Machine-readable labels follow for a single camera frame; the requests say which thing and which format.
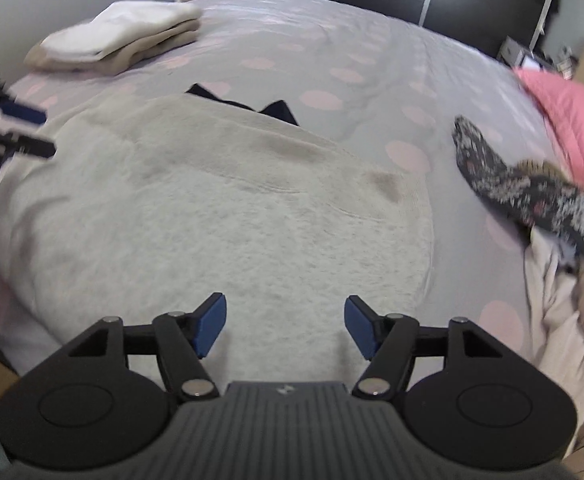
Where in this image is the folded white garment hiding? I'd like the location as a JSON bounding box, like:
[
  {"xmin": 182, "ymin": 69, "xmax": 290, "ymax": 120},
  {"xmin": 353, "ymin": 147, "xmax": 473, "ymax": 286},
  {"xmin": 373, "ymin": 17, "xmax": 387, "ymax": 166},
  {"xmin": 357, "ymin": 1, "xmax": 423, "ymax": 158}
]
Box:
[{"xmin": 39, "ymin": 1, "xmax": 203, "ymax": 63}]

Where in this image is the folded beige garment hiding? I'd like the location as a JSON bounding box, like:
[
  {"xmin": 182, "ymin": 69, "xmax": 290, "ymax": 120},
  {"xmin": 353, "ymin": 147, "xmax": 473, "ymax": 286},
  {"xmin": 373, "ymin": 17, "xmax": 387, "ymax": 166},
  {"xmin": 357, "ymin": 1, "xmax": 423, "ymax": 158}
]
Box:
[{"xmin": 24, "ymin": 20, "xmax": 203, "ymax": 77}]

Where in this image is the dark floral garment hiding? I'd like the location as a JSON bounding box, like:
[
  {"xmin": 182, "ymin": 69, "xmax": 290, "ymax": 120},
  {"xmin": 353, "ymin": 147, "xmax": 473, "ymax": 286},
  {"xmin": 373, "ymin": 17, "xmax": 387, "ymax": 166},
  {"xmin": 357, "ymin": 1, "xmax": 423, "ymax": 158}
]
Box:
[{"xmin": 451, "ymin": 115, "xmax": 584, "ymax": 281}]

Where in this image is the pink pillow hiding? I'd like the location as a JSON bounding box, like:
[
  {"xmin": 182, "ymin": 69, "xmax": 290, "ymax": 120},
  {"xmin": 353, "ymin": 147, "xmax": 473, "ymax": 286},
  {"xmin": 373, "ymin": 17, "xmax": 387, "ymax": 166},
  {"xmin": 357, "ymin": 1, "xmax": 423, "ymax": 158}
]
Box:
[{"xmin": 514, "ymin": 67, "xmax": 584, "ymax": 191}]

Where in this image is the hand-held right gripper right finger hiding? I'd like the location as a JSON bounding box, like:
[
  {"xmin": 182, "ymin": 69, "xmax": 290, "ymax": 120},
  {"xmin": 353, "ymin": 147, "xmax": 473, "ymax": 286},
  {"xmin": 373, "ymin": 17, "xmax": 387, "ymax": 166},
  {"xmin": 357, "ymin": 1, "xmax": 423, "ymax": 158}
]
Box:
[{"xmin": 344, "ymin": 295, "xmax": 510, "ymax": 402}]

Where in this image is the grey storage box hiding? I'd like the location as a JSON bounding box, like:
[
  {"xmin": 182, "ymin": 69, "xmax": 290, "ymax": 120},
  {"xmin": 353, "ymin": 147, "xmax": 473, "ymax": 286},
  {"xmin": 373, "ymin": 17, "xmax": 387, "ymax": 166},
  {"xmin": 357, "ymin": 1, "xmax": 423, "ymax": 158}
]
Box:
[{"xmin": 497, "ymin": 37, "xmax": 540, "ymax": 67}]

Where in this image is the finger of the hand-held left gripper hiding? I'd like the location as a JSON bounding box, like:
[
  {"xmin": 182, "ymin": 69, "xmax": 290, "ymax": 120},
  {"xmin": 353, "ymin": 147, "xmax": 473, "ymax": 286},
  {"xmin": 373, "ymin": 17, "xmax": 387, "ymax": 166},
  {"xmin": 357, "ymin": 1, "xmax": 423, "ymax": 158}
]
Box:
[
  {"xmin": 0, "ymin": 122, "xmax": 57, "ymax": 175},
  {"xmin": 0, "ymin": 74, "xmax": 48, "ymax": 125}
]

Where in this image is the white fleece sweater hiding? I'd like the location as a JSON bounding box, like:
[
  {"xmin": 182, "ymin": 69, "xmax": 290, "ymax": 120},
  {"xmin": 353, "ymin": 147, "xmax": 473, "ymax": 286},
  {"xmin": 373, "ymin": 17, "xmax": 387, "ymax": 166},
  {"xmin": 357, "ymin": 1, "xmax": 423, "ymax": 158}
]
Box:
[{"xmin": 0, "ymin": 92, "xmax": 435, "ymax": 391}]

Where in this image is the pile of cream clothes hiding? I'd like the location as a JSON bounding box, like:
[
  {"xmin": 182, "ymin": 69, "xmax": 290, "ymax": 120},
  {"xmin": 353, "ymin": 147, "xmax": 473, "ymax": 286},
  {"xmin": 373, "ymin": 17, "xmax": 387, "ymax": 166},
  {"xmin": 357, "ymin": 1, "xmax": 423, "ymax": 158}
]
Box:
[{"xmin": 522, "ymin": 225, "xmax": 584, "ymax": 480}]

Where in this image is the black garment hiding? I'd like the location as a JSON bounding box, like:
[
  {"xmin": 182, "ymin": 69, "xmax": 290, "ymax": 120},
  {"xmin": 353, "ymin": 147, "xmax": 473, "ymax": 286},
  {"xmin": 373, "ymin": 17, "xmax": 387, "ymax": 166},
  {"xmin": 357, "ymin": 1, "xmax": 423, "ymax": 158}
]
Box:
[{"xmin": 186, "ymin": 83, "xmax": 300, "ymax": 126}]

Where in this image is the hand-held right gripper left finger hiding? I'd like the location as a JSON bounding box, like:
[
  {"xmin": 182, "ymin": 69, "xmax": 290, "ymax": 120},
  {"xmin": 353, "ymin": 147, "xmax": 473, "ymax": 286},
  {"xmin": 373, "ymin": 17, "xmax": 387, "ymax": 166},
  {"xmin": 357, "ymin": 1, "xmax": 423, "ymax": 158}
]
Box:
[{"xmin": 64, "ymin": 292, "xmax": 227, "ymax": 402}]

